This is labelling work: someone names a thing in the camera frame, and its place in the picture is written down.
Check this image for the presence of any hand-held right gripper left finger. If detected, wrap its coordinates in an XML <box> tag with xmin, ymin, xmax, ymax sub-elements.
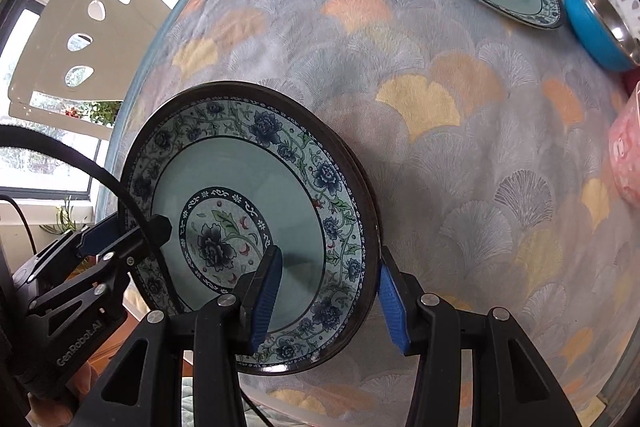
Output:
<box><xmin>85</xmin><ymin>245</ymin><xmax>284</xmax><ymax>427</ymax></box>

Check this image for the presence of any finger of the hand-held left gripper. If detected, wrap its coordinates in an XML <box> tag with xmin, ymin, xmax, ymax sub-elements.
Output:
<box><xmin>12</xmin><ymin>214</ymin><xmax>173</xmax><ymax>290</ymax></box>
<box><xmin>29</xmin><ymin>252</ymin><xmax>151</xmax><ymax>334</ymax></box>

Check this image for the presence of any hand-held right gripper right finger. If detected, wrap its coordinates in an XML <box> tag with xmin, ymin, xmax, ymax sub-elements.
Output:
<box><xmin>378</xmin><ymin>246</ymin><xmax>584</xmax><ymax>427</ymax></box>

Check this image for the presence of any large blue floral plate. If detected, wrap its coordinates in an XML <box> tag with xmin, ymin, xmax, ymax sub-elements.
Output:
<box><xmin>121</xmin><ymin>82</ymin><xmax>381</xmax><ymax>377</ymax></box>

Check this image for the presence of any person's left hand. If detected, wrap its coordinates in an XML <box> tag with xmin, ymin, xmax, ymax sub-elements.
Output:
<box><xmin>27</xmin><ymin>364</ymin><xmax>98</xmax><ymax>427</ymax></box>

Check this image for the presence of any thin green plant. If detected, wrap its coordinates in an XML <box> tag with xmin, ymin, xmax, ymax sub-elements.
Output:
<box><xmin>42</xmin><ymin>198</ymin><xmax>92</xmax><ymax>239</ymax></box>

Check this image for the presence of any green plant with red flowers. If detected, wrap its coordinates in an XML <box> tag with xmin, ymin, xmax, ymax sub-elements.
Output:
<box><xmin>65</xmin><ymin>99</ymin><xmax>124</xmax><ymax>128</ymax></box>

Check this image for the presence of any ginkgo leaf patterned tablecloth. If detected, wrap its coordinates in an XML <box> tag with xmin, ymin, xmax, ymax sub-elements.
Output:
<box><xmin>97</xmin><ymin>0</ymin><xmax>640</xmax><ymax>427</ymax></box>

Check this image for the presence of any pink printed container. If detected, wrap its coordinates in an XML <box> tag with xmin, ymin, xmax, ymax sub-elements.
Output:
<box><xmin>607</xmin><ymin>82</ymin><xmax>640</xmax><ymax>214</ymax></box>

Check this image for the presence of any blue steel bowl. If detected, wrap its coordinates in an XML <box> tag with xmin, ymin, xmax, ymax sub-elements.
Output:
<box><xmin>564</xmin><ymin>0</ymin><xmax>640</xmax><ymax>73</ymax></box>

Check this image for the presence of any thin black cable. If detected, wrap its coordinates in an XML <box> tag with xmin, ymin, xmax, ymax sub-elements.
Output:
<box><xmin>0</xmin><ymin>195</ymin><xmax>40</xmax><ymax>254</ymax></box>
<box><xmin>244</xmin><ymin>397</ymin><xmax>275</xmax><ymax>427</ymax></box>

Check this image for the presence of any thick black cable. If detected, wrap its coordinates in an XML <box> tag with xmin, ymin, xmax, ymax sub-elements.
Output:
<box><xmin>0</xmin><ymin>124</ymin><xmax>162</xmax><ymax>239</ymax></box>

